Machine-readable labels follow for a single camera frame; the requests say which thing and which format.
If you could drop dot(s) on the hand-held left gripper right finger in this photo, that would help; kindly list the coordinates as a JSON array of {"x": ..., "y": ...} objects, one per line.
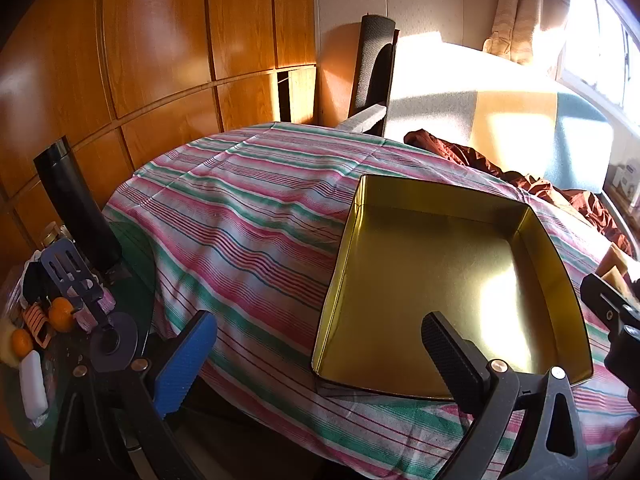
[{"x": 452, "y": 360}]

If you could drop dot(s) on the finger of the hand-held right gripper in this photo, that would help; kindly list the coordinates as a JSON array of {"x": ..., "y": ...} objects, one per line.
[{"x": 602, "y": 300}]

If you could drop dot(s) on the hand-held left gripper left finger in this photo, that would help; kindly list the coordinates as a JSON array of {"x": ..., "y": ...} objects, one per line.
[{"x": 182, "y": 365}]

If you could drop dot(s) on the gold tin box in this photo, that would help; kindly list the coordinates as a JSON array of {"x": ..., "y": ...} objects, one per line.
[{"x": 450, "y": 260}]

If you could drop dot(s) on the pink brush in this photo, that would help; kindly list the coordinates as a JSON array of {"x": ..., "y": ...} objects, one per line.
[{"x": 95, "y": 312}]

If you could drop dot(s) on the glass side table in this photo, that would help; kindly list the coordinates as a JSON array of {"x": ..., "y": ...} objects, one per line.
[{"x": 135, "y": 270}]

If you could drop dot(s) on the white cardboard box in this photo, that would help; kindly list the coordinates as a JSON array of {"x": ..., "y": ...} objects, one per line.
[{"x": 627, "y": 180}]

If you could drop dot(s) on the orange fruit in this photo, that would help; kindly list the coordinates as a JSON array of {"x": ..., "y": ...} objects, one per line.
[
  {"x": 22, "y": 342},
  {"x": 62, "y": 314}
]

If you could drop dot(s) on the white soap bar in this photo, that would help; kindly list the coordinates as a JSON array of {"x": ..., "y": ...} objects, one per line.
[{"x": 32, "y": 382}]

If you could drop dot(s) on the striped tablecloth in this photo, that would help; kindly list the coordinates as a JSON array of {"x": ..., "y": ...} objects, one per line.
[{"x": 225, "y": 220}]

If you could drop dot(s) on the orange hair clip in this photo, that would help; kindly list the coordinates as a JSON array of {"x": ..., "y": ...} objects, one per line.
[{"x": 37, "y": 322}]

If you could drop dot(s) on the grey slotted spatula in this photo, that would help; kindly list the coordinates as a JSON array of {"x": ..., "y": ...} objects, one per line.
[{"x": 65, "y": 270}]

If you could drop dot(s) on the jar with gold lid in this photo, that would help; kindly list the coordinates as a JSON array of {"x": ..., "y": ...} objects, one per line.
[{"x": 50, "y": 235}]

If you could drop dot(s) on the reddish brown blanket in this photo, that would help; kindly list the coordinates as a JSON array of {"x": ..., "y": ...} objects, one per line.
[{"x": 475, "y": 157}]

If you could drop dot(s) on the black thermos bottle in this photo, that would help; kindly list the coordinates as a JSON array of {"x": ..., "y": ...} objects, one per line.
[{"x": 75, "y": 205}]

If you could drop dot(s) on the barred window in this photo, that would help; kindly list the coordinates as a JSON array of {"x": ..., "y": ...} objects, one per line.
[{"x": 605, "y": 45}]

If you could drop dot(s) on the beige curtain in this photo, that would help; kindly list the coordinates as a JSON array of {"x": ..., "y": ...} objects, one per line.
[{"x": 525, "y": 0}]

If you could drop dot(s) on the rolled black mat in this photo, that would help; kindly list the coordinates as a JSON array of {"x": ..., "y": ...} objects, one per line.
[{"x": 372, "y": 60}]

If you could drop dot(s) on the wooden wardrobe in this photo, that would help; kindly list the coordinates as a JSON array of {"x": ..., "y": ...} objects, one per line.
[{"x": 150, "y": 35}]

